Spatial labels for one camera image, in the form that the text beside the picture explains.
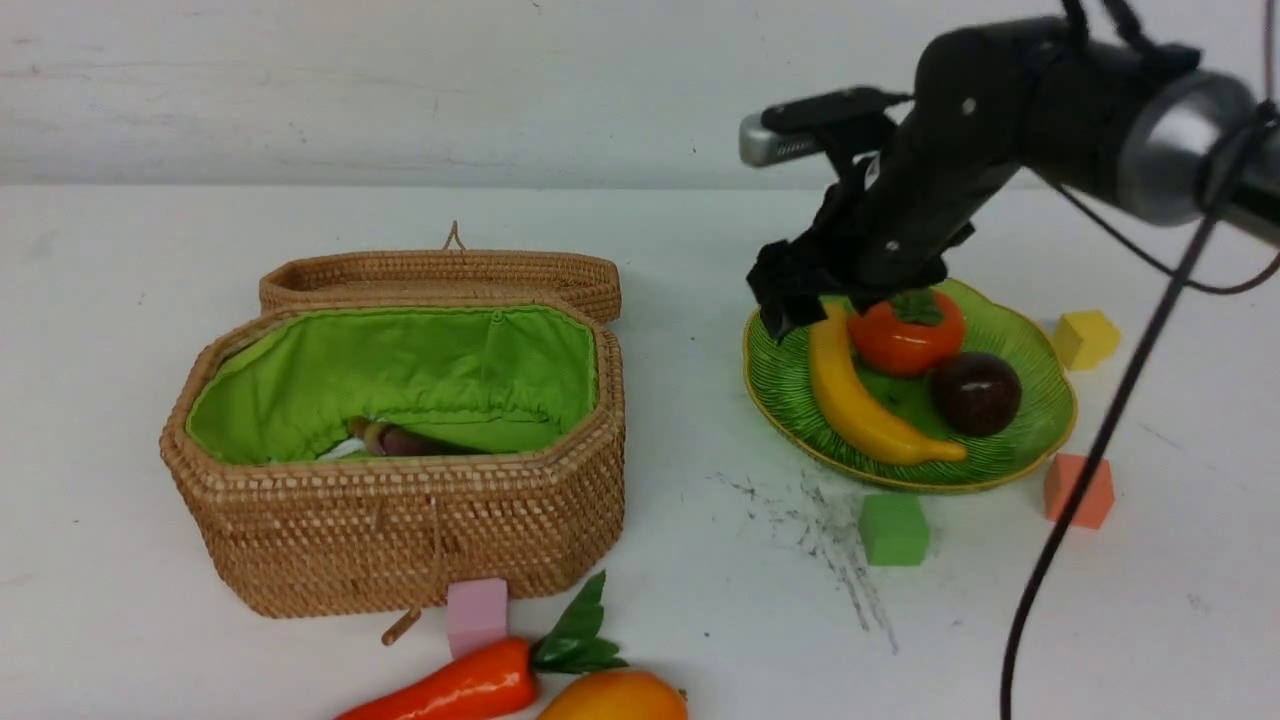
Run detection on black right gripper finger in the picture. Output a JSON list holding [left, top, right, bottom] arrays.
[[762, 296, 826, 343]]

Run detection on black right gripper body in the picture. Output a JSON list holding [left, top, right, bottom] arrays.
[[748, 129, 1020, 305]]

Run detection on orange persimmon toy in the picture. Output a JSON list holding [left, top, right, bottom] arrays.
[[847, 290, 966, 378]]

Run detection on yellow banana toy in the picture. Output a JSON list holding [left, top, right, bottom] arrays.
[[808, 302, 968, 466]]

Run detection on dark purple mangosteen toy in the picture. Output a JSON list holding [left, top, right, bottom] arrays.
[[931, 352, 1023, 437]]

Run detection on purple eggplant toy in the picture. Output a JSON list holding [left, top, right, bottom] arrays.
[[346, 416, 485, 457]]

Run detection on orange mango toy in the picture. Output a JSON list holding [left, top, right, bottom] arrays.
[[538, 669, 690, 720]]

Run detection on orange carrot toy green leaves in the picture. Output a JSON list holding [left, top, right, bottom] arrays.
[[339, 570, 628, 719]]

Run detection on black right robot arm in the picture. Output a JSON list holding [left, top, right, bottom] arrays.
[[739, 13, 1277, 340]]

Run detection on green leaf-shaped plate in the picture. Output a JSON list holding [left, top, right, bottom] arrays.
[[741, 279, 1078, 493]]

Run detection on yellow foam cube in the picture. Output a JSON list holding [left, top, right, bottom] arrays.
[[1052, 309, 1123, 372]]

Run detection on green foam cube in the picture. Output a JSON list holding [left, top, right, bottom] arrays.
[[858, 493, 931, 568]]

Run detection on orange foam cube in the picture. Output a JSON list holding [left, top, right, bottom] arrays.
[[1043, 454, 1116, 530]]

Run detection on woven rattan basket lid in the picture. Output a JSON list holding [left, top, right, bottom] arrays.
[[259, 233, 622, 323]]

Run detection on pink foam cube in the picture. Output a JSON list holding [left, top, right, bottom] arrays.
[[445, 578, 509, 659]]

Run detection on woven rattan basket green lining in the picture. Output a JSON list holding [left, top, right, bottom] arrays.
[[160, 296, 626, 618]]

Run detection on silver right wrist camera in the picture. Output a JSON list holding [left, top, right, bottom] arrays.
[[739, 86, 911, 168]]

